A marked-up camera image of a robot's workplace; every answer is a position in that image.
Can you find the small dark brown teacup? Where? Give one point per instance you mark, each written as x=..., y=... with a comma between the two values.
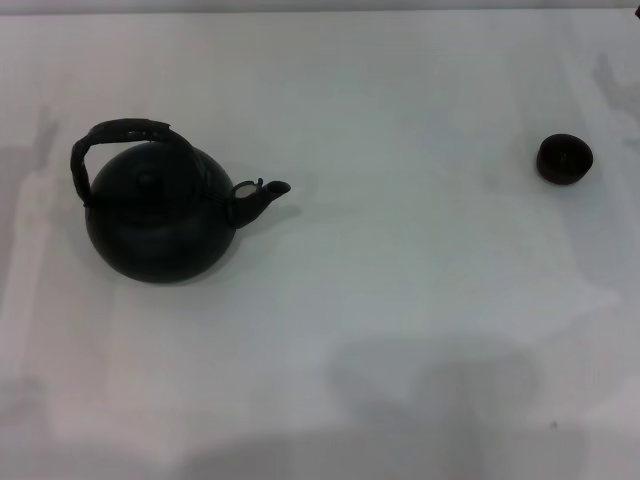
x=565, y=159

